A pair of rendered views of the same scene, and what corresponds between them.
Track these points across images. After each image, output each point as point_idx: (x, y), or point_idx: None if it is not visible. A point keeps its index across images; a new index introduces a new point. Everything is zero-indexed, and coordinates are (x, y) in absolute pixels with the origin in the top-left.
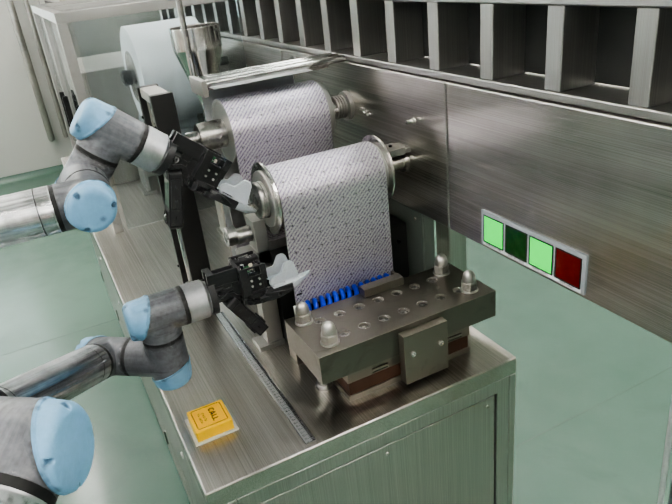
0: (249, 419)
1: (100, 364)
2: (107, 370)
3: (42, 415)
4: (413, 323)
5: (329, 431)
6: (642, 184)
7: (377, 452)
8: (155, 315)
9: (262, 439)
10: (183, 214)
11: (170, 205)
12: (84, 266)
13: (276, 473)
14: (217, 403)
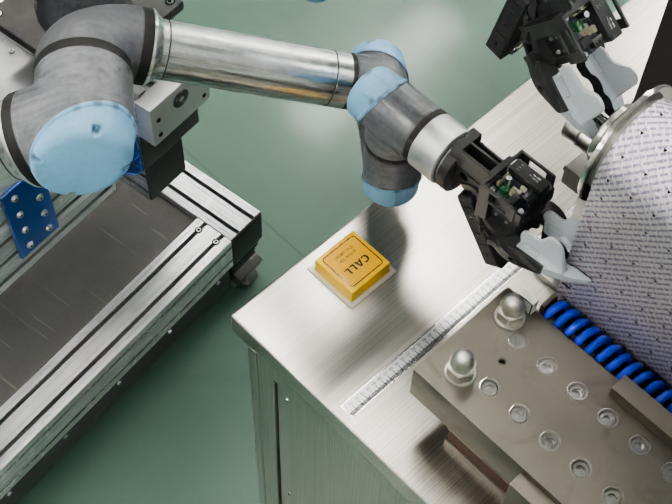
0: (374, 315)
1: (325, 92)
2: (335, 104)
3: (67, 119)
4: (547, 491)
5: (372, 430)
6: None
7: None
8: (373, 117)
9: (338, 346)
10: (514, 46)
11: (496, 23)
12: None
13: (295, 386)
14: (379, 261)
